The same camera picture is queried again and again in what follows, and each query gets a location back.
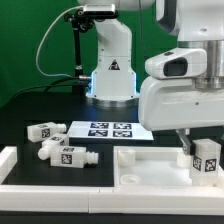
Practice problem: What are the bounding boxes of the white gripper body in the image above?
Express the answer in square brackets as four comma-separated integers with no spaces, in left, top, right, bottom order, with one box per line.
[138,77,224,131]

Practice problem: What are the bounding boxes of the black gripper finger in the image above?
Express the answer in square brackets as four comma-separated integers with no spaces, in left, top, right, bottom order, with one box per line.
[176,129,191,155]

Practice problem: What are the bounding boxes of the white square tabletop panel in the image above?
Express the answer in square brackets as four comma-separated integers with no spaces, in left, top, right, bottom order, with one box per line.
[114,146,224,188]

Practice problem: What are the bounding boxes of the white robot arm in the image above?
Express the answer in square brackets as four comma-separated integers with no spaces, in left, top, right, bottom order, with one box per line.
[78,0,224,154]

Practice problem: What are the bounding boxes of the white U-shaped obstacle fence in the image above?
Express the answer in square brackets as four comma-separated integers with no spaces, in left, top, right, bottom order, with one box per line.
[0,146,224,215]

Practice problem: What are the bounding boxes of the white tag sheet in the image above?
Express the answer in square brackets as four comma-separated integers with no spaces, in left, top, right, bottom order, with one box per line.
[68,121,154,140]

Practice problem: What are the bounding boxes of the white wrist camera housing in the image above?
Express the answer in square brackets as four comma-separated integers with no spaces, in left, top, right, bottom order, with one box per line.
[145,48,207,80]

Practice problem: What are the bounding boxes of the black base cables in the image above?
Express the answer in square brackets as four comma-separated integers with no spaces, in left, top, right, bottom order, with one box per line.
[0,77,91,108]

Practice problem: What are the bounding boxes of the black camera on pole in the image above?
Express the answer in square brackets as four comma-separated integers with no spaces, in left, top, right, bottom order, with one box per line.
[83,4,118,19]

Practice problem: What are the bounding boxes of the black camera pole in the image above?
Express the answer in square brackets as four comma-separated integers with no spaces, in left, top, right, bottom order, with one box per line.
[64,10,93,96]

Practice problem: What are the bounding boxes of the grey camera cable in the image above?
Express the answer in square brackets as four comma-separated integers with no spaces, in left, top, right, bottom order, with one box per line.
[35,4,84,79]

